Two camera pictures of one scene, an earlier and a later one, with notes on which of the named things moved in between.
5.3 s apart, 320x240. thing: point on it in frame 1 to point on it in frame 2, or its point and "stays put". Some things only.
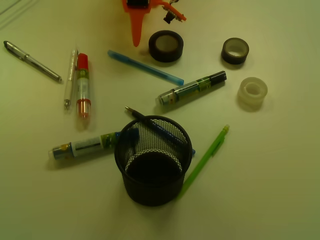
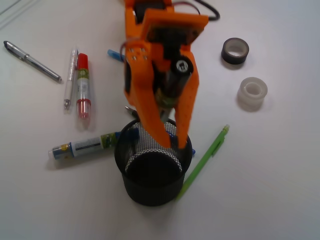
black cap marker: x=172 y=94 to x=168 y=91
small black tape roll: x=234 y=50 stays put
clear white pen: x=71 y=76 stays put
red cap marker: x=83 y=102 stays put
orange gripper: x=137 y=8 to x=165 y=29
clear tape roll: x=252 y=92 stays put
